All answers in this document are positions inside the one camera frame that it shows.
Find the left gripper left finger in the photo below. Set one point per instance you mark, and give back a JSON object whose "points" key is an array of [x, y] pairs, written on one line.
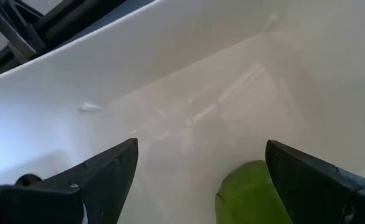
{"points": [[61, 202]]}

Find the white plastic basket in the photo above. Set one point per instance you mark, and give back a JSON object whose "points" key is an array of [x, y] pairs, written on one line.
{"points": [[201, 77]]}

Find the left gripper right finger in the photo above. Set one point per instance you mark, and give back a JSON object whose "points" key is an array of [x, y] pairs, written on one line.
{"points": [[319, 199]]}

